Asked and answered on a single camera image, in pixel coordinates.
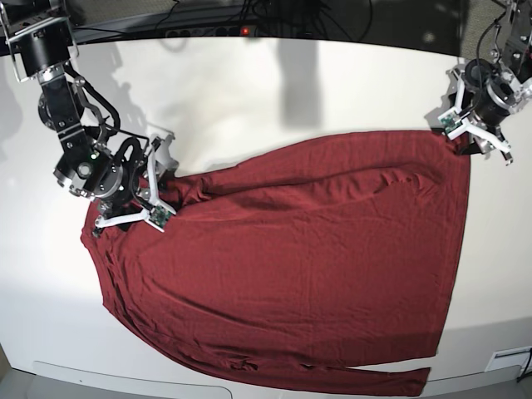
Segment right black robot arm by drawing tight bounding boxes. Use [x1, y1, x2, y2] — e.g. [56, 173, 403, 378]
[1, 1, 179, 236]

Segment black power strip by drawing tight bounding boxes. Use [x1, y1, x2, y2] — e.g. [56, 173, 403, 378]
[164, 24, 257, 38]

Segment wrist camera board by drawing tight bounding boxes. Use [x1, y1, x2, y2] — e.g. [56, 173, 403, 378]
[148, 205, 173, 232]
[438, 109, 462, 138]

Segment red long-sleeve T-shirt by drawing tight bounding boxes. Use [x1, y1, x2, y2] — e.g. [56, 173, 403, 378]
[81, 131, 470, 397]

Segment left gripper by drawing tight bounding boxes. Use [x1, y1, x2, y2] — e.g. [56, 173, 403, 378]
[449, 60, 517, 165]

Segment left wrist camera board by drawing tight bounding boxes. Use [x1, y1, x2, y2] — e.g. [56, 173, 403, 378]
[438, 109, 462, 138]

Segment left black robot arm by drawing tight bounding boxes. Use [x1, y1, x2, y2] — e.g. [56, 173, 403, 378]
[438, 1, 531, 165]

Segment black cable bundle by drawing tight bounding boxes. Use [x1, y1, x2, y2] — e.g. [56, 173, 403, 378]
[232, 0, 375, 41]

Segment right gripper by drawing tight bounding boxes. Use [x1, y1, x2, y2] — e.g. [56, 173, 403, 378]
[54, 136, 175, 238]

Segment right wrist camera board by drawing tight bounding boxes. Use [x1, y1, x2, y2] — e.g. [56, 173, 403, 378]
[148, 205, 173, 232]

